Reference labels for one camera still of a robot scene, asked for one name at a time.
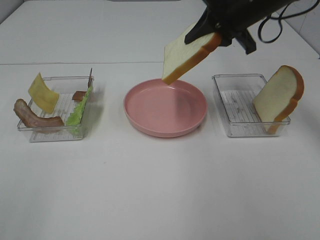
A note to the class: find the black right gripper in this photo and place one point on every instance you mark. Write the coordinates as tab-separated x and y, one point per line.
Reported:
231	19

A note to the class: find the white bread slice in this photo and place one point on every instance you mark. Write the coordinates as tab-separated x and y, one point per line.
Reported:
180	57

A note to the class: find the green lettuce leaf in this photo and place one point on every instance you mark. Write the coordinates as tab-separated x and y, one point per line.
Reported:
76	116

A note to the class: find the yellow cheese slice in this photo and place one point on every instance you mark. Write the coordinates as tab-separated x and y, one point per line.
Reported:
42	96

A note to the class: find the bacon strip front curved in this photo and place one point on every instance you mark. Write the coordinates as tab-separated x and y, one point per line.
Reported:
28	119

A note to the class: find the clear plastic bread tray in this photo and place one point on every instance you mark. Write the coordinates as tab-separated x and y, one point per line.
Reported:
233	95

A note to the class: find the leaning bread slice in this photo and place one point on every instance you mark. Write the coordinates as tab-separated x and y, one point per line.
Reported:
279	97

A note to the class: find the pink round plate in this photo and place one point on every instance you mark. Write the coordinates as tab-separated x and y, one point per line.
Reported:
166	111

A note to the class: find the clear plastic ingredient tray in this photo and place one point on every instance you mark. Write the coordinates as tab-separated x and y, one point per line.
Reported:
66	86

